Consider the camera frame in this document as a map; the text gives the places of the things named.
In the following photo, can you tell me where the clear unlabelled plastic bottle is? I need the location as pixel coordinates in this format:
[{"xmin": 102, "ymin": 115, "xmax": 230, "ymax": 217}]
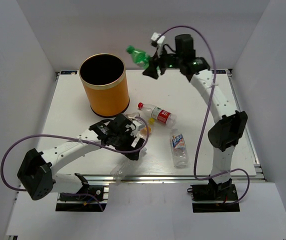
[{"xmin": 110, "ymin": 147, "xmax": 147, "ymax": 183}]

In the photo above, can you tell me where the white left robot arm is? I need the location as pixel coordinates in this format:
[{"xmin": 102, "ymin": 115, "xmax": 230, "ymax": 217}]
[{"xmin": 17, "ymin": 113, "xmax": 147, "ymax": 201}]

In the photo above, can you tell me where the green plastic bottle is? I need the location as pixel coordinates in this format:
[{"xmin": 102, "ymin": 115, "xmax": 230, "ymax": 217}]
[{"xmin": 126, "ymin": 45, "xmax": 151, "ymax": 70}]

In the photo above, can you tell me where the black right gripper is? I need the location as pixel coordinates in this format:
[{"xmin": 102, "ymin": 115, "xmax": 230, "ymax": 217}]
[{"xmin": 143, "ymin": 45, "xmax": 184, "ymax": 80}]

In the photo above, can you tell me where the aluminium table edge rail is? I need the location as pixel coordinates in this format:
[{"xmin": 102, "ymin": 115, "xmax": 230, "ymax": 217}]
[{"xmin": 26, "ymin": 156, "xmax": 265, "ymax": 185}]

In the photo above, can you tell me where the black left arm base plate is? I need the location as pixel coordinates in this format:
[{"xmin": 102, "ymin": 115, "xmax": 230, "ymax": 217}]
[{"xmin": 55, "ymin": 183, "xmax": 110, "ymax": 213}]

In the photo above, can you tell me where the blue logo sticker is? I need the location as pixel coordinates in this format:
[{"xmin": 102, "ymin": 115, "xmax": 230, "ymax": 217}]
[
  {"xmin": 212, "ymin": 69, "xmax": 227, "ymax": 75},
  {"xmin": 60, "ymin": 70, "xmax": 78, "ymax": 75}
]

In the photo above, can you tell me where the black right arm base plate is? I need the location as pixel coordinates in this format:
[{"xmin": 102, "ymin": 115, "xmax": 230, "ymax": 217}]
[{"xmin": 187, "ymin": 184, "xmax": 240, "ymax": 213}]

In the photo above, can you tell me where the blue label water bottle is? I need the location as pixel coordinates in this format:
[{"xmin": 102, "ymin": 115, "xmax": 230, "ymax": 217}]
[{"xmin": 169, "ymin": 128, "xmax": 189, "ymax": 169}]

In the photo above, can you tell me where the yellow cap orange label bottle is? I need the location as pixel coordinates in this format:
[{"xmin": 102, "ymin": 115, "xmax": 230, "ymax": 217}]
[{"xmin": 138, "ymin": 118, "xmax": 155, "ymax": 139}]

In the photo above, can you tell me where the orange cylindrical bin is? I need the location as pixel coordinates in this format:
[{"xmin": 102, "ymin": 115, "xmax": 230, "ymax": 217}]
[{"xmin": 78, "ymin": 53, "xmax": 130, "ymax": 118}]

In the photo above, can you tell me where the blue logo sticker right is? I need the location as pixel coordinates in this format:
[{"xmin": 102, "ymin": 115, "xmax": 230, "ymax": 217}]
[{"xmin": 212, "ymin": 69, "xmax": 227, "ymax": 75}]

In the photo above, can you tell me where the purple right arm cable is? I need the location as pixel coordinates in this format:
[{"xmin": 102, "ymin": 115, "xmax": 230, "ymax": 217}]
[{"xmin": 161, "ymin": 25, "xmax": 251, "ymax": 206}]

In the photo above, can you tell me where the red label water bottle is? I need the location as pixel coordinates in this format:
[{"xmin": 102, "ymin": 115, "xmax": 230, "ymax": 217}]
[{"xmin": 137, "ymin": 102, "xmax": 177, "ymax": 128}]

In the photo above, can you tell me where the blue logo sticker left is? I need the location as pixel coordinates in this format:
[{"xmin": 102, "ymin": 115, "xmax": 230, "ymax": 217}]
[{"xmin": 60, "ymin": 70, "xmax": 78, "ymax": 75}]

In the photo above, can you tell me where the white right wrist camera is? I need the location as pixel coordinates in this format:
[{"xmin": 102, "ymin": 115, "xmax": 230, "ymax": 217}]
[{"xmin": 150, "ymin": 32, "xmax": 166, "ymax": 55}]

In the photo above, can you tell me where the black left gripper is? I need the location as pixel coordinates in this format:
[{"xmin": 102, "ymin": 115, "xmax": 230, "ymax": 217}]
[{"xmin": 112, "ymin": 129, "xmax": 145, "ymax": 161}]

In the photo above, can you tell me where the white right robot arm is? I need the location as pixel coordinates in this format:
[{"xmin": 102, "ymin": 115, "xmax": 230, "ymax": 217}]
[{"xmin": 143, "ymin": 32, "xmax": 248, "ymax": 202}]

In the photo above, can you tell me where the red cap cola bottle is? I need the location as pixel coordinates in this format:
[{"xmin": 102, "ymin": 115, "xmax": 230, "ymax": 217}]
[{"xmin": 124, "ymin": 112, "xmax": 140, "ymax": 120}]

